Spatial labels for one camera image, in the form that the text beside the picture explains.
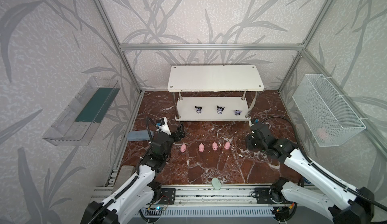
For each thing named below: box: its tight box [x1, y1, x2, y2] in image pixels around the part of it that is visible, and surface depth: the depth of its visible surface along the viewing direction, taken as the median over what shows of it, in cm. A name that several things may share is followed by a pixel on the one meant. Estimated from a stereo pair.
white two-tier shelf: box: [167, 65, 265, 122], surface depth 86 cm
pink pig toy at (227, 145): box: [224, 141, 231, 150], surface depth 91 cm
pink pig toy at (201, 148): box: [198, 142, 205, 153], surface depth 90 cm
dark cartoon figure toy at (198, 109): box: [194, 105, 203, 115], surface depth 98 cm
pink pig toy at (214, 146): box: [212, 141, 219, 151], surface depth 91 cm
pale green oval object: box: [211, 177, 222, 191], surface depth 77 cm
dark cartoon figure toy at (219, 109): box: [216, 104, 225, 115], surface depth 98 cm
